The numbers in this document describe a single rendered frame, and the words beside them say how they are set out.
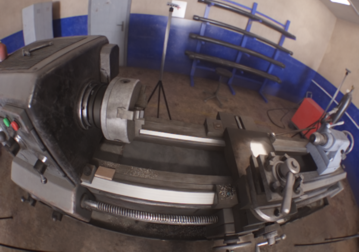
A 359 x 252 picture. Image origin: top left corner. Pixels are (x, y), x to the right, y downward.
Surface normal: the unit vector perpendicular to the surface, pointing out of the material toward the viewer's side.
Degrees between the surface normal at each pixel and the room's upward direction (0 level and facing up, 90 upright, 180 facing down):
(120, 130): 83
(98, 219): 0
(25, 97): 45
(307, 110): 90
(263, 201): 0
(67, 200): 32
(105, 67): 90
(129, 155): 4
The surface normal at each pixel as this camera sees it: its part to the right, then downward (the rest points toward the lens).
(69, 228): 0.18, -0.75
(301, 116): -0.93, 0.08
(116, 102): 0.12, -0.14
